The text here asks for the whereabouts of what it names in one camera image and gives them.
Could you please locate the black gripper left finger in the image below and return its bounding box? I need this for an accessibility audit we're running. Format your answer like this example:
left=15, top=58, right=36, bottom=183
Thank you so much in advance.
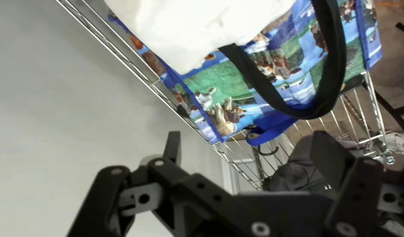
left=66, top=129, right=201, bottom=237

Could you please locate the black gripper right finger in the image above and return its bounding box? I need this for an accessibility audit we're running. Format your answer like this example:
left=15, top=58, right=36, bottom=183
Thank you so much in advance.
left=310, top=129, right=404, bottom=237

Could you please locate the white trash slogan tote bag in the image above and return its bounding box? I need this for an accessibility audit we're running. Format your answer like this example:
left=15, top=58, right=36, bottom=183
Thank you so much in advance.
left=103, top=0, right=349, bottom=121

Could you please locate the black backpack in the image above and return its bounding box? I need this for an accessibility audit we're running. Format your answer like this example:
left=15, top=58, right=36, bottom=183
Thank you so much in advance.
left=261, top=134, right=376, bottom=195

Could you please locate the blue animal picture print bag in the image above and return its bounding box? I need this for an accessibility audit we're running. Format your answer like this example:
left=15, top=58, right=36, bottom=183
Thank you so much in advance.
left=106, top=0, right=386, bottom=147

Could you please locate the chrome wire shelving cart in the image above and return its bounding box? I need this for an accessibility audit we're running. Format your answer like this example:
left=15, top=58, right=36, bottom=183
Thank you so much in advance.
left=56, top=0, right=399, bottom=191

